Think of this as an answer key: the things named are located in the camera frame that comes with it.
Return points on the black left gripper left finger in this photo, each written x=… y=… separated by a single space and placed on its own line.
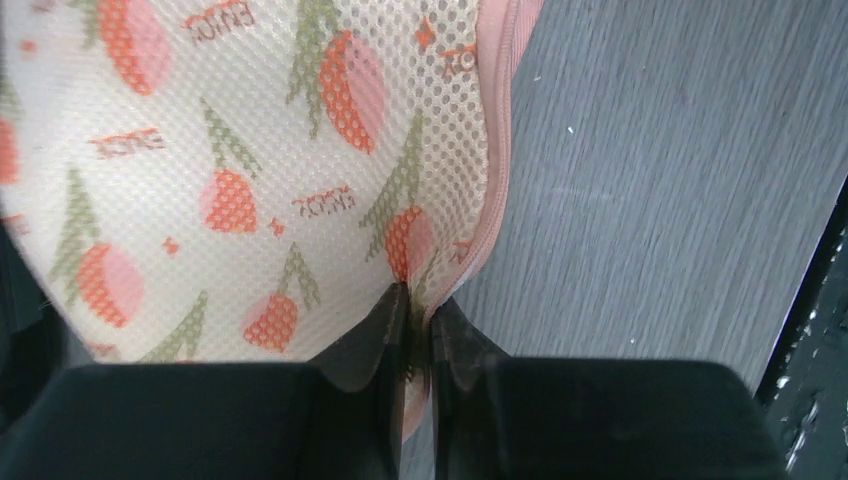
x=336 y=416

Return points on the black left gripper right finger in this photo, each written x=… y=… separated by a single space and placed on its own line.
x=498 y=416

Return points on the floral mesh laundry bag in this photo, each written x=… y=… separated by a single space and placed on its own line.
x=203 y=181

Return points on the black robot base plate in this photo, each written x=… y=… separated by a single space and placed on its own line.
x=804 y=387

